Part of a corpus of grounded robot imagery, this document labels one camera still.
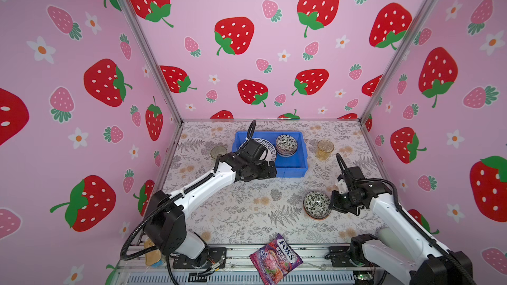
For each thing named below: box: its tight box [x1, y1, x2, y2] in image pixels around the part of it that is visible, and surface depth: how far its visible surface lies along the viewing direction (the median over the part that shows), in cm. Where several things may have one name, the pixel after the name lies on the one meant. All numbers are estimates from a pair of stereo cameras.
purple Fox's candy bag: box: [249, 233, 304, 285], surface depth 73 cm
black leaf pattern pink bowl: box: [275, 133, 298, 157], surface depth 104 cm
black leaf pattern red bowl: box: [303, 190, 332, 220], surface depth 85 cm
